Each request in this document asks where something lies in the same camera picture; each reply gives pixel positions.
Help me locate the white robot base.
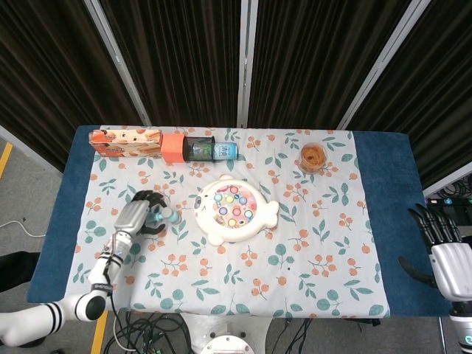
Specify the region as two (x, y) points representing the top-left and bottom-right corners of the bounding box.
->
(184, 313), (274, 354)

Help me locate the white fish-shaped toy board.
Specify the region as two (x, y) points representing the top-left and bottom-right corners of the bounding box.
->
(194, 174), (280, 246)

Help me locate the small teal toy rod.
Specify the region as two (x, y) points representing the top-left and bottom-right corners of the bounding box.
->
(147, 208), (182, 226)

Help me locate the dark blue table cover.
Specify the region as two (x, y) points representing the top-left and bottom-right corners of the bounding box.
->
(26, 124), (453, 319)

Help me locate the orange rectangular block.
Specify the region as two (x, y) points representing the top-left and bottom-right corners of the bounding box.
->
(160, 133), (187, 164)

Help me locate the black power strip with lights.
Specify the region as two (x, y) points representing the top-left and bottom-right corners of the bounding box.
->
(423, 197), (472, 207)

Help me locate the orange biscuit box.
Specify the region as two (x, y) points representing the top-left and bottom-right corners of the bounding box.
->
(88, 128), (164, 159)

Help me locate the person in dark clothes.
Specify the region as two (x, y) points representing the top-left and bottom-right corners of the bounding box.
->
(0, 250), (41, 294)

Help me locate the floral printed tablecloth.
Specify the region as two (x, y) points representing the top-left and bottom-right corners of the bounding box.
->
(63, 125), (391, 320)

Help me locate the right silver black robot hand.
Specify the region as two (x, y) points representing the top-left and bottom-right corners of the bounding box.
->
(398, 202), (472, 302)

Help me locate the black floor cable tangle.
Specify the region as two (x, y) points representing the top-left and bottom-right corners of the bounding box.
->
(103, 311), (192, 354)

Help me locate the white partition frame post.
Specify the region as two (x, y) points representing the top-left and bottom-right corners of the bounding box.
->
(235, 0), (260, 128)
(83, 0), (153, 127)
(337, 0), (433, 131)

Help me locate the white floor cable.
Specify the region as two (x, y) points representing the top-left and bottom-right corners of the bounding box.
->
(0, 220), (47, 237)

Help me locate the clear jar of rubber bands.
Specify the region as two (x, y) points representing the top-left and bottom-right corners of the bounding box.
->
(297, 142), (329, 173)

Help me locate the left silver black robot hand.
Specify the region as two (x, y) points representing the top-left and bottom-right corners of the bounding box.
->
(113, 190), (171, 237)

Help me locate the dark pleated curtain panel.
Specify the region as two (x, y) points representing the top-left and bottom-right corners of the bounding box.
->
(0, 0), (145, 173)
(98, 0), (243, 127)
(249, 0), (411, 130)
(349, 0), (472, 190)

